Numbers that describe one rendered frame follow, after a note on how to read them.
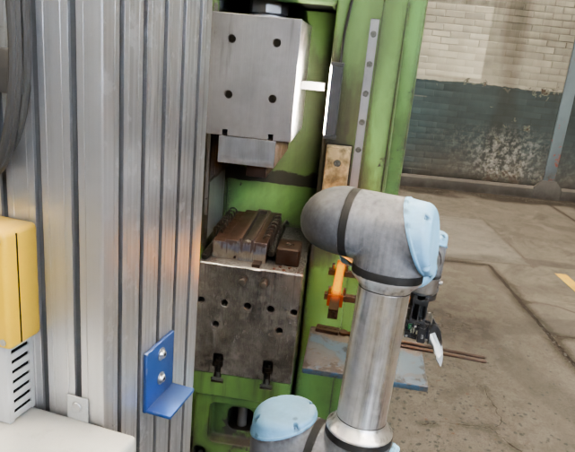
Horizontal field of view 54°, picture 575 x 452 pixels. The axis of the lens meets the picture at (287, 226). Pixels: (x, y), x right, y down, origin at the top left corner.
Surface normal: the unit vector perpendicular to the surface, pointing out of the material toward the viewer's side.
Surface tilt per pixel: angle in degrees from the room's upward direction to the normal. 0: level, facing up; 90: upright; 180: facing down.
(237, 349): 90
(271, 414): 7
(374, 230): 79
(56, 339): 90
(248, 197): 90
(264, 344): 90
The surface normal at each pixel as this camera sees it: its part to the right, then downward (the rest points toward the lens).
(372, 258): -0.64, 0.07
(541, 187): -0.04, 0.29
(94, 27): -0.29, 0.26
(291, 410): -0.03, -0.97
